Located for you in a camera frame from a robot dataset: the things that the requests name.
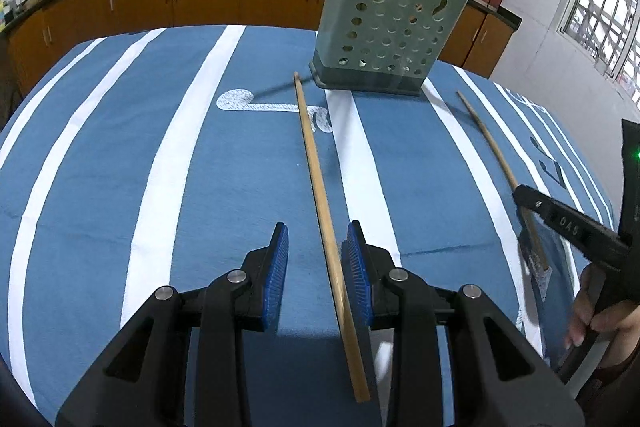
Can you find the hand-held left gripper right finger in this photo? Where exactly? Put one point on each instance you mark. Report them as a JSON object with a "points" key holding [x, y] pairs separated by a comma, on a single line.
{"points": [[357, 272]]}

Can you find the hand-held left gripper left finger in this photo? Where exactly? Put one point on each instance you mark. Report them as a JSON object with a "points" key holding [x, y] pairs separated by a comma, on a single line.
{"points": [[277, 277]]}

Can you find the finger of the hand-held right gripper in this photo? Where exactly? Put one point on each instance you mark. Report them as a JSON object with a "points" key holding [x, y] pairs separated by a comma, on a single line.
{"points": [[570, 224]]}

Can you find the wooden chopstick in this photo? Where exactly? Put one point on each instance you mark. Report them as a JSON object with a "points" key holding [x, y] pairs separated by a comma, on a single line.
{"points": [[314, 167], [486, 132]]}

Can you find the green perforated utensil holder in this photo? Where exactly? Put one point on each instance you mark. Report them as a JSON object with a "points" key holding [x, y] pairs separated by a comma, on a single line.
{"points": [[390, 32]]}

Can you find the person's right hand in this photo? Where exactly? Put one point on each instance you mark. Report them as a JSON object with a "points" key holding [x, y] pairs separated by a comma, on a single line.
{"points": [[580, 307]]}

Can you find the barred window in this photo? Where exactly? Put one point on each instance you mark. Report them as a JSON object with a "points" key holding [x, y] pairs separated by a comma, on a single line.
{"points": [[600, 7]]}

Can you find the blue white striped cloth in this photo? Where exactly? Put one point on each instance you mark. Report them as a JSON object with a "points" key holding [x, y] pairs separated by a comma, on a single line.
{"points": [[100, 157]]}

